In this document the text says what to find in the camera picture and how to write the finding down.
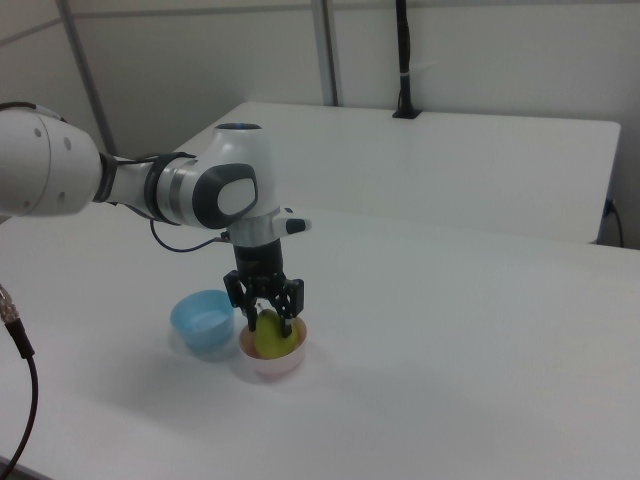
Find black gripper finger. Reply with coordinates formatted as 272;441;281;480
222;269;259;332
271;277;307;343

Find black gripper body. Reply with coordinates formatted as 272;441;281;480
233;240;287;304

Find green pear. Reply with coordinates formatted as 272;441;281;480
251;308;302;360

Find blue plastic bowl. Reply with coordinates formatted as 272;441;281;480
169;289;236;352

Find pink plastic bowl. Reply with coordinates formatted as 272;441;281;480
238;318;308;379

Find black pole with clamp base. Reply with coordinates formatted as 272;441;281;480
391;0;424;121

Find thin arm cable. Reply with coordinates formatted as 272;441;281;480
149;218;232;252

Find wide grey frame post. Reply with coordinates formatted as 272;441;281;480
311;0;347;108

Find black cable with metal connector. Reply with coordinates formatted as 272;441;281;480
0;281;41;465

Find slim grey frame post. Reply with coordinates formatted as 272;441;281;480
59;0;119;157

